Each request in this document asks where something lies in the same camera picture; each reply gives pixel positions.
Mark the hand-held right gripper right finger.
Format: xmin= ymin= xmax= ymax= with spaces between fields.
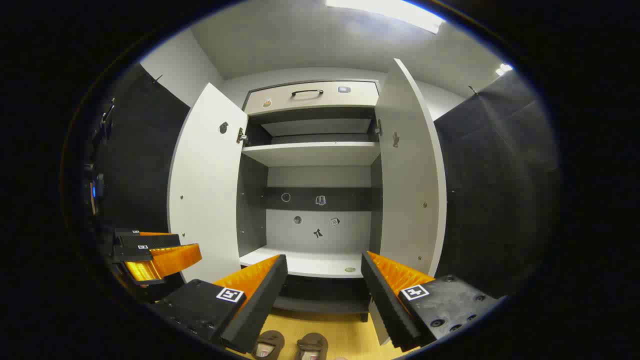
xmin=361 ymin=251 xmax=504 ymax=353

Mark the long ceiling light panel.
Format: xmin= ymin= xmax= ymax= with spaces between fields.
xmin=325 ymin=0 xmax=446 ymax=35

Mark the white and grey shoe cabinet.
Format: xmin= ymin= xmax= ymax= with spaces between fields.
xmin=237 ymin=79 xmax=383 ymax=323

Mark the brown fuzzy shoe with bow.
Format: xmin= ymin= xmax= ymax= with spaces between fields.
xmin=295 ymin=332 xmax=329 ymax=360
xmin=251 ymin=329 xmax=286 ymax=360

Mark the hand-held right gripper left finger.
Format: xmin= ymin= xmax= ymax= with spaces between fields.
xmin=149 ymin=254 xmax=289 ymax=354

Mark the white shoe cabinet door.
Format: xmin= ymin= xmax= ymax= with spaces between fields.
xmin=167 ymin=82 xmax=249 ymax=284
xmin=368 ymin=58 xmax=447 ymax=347

